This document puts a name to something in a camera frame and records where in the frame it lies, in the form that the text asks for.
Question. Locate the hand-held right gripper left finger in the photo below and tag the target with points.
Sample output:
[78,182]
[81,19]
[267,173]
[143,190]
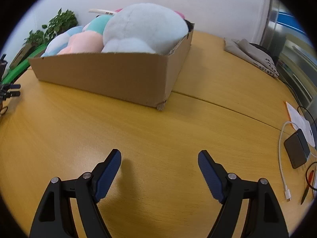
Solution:
[109,176]

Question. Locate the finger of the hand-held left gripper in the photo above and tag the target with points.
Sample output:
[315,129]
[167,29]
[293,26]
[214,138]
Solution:
[14,94]
[15,86]

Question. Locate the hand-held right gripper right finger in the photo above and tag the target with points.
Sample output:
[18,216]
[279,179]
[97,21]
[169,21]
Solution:
[210,176]

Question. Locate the pink pig plush toy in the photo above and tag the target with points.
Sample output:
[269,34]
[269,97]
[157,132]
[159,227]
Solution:
[84,41]

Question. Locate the brown cardboard box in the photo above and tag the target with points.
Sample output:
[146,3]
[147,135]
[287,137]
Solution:
[111,76]

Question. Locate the cream phone case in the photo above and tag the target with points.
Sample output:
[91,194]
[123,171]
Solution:
[99,10]

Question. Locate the white panda plush toy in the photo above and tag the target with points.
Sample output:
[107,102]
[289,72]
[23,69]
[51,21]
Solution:
[146,24]

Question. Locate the blue bear plush toy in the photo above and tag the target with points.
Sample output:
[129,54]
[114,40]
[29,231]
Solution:
[57,43]

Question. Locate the green potted plant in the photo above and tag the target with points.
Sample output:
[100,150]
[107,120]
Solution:
[62,21]

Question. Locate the dark grey power bank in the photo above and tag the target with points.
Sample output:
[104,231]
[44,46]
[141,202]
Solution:
[296,148]

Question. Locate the red pen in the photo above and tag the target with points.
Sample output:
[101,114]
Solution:
[307,191]

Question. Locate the white paper with orange edge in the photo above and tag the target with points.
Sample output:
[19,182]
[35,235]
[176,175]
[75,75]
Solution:
[297,115]

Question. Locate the grey cloth bag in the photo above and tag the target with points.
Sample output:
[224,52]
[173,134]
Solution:
[247,50]

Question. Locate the blue banner strip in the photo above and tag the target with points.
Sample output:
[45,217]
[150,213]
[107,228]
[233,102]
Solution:
[292,22]

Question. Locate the glass door with metal frame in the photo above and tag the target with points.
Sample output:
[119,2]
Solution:
[284,44]

